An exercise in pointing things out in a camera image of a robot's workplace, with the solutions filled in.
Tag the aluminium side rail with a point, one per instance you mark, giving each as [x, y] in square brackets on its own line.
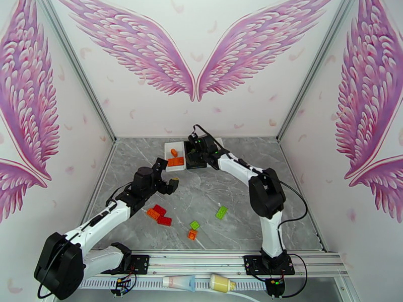
[302, 191]
[104, 172]

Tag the pink and blue tube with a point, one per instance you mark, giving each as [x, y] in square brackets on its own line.
[178, 281]

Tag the large orange lego brick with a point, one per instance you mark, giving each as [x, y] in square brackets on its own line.
[153, 214]
[172, 162]

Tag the white container holding orange legos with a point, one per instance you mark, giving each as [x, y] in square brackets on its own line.
[170, 147]

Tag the aluminium frame post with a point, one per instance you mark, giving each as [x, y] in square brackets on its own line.
[75, 68]
[314, 71]

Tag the large green lego brick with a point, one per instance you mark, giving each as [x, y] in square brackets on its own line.
[221, 212]

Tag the small green lego brick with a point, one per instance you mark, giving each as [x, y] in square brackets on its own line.
[195, 225]

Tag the cream plastic bottle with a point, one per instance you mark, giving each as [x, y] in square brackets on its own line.
[221, 283]

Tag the white rectangular container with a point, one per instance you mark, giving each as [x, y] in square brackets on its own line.
[219, 141]

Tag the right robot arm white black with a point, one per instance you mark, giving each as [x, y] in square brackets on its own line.
[236, 169]

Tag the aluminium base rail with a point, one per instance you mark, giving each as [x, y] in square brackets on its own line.
[195, 261]

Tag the black rectangular container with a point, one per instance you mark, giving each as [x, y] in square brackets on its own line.
[195, 166]

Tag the black controller box green light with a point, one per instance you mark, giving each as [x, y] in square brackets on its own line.
[275, 287]

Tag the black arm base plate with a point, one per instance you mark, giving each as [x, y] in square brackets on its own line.
[252, 265]
[140, 264]

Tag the orange arch lego brick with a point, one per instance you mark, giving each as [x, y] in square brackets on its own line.
[192, 235]

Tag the large red lego brick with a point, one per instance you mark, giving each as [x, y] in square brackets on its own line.
[164, 221]
[159, 210]

